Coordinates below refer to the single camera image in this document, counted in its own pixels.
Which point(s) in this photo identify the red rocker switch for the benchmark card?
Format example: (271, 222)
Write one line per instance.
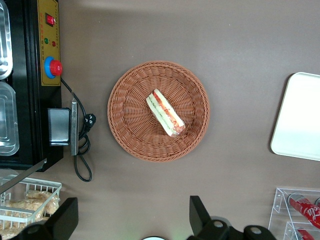
(50, 20)

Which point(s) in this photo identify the yellow machine control panel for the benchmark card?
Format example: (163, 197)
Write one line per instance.
(42, 50)

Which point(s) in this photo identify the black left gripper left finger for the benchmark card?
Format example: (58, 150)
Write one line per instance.
(62, 220)

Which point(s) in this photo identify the round brown wicker basket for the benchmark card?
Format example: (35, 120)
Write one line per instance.
(130, 112)

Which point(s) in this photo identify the clear rice cracker bag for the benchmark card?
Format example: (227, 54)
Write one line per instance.
(40, 197)
(17, 212)

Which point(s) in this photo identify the triangle sandwich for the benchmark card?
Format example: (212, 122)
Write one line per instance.
(163, 112)

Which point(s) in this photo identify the red cola bottle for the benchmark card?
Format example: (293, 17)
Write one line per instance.
(306, 235)
(307, 211)

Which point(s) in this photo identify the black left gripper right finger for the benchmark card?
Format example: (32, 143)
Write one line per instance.
(200, 220)

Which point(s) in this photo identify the black sealing machine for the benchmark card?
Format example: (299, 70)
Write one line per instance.
(27, 112)

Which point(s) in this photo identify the clear plastic food container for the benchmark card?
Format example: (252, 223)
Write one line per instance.
(7, 120)

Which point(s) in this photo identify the clear acrylic bottle rack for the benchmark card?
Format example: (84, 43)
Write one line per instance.
(277, 200)

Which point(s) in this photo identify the red emergency stop button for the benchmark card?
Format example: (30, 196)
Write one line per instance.
(55, 67)

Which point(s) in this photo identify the cream plastic tray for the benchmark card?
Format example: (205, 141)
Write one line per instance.
(300, 117)

